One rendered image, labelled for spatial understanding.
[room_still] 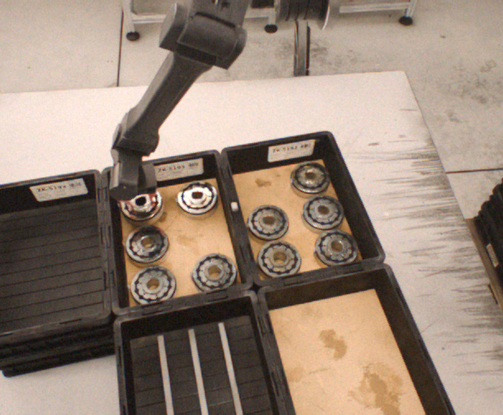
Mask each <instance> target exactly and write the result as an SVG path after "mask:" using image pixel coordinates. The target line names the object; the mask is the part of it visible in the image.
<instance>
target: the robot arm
mask: <svg viewBox="0 0 503 415"><path fill-rule="evenodd" d="M215 2H216V0H184V4H183V6H182V5H180V4H178V3H175V2H174V3H173V4H172V5H171V7H170V10H169V11H168V14H167V15H166V17H165V19H164V21H163V23H161V29H160V35H159V44H158V48H160V49H166V50H169V53H168V54H167V57H166V59H165V61H164V62H163V64H162V65H161V66H160V68H159V70H158V71H157V73H156V75H155V76H154V78H153V80H152V82H151V84H150V86H149V87H148V88H147V89H146V91H145V93H144V95H143V96H142V98H141V99H140V101H139V102H138V104H137V105H136V106H134V107H132V108H131V109H130V110H129V111H128V112H126V113H125V116H124V117H122V119H121V121H120V123H118V124H117V126H116V129H115V131H114V135H113V141H112V147H111V148H110V150H109V153H111V156H112V158H113V160H114V167H113V168H112V170H111V172H110V174H111V180H109V194H110V196H111V197H112V198H115V200H117V201H119V202H122V203H127V204H128V205H130V206H131V200H134V199H135V198H136V197H137V196H138V195H143V194H148V195H149V199H150V201H151V202H152V198H153V197H154V196H155V195H156V188H158V186H156V176H155V168H154V165H153V164H150V165H144V166H143V165H142V158H143V157H149V156H150V155H151V153H154V152H155V150H156V148H157V145H159V142H160V134H159V130H160V128H161V126H162V124H163V123H164V122H165V121H166V119H167V118H168V117H169V115H170V114H171V113H172V111H173V110H174V109H175V107H176V106H177V105H178V103H179V102H180V100H181V99H182V98H184V96H185V95H186V94H187V92H188V91H189V88H190V87H191V86H192V85H193V84H194V83H195V81H197V80H198V79H199V77H200V76H202V75H203V74H204V73H205V72H207V71H210V70H211V69H212V68H213V67H217V68H222V69H225V70H228V69H229V68H230V66H231V64H233V63H234V62H235V60H236V59H237V58H238V57H239V56H240V54H241V53H242V51H243V49H244V48H245V47H246V42H247V38H248V31H247V29H244V28H241V27H242V24H243V20H244V18H245V16H246V12H247V9H248V6H249V0H217V4H215Z"/></svg>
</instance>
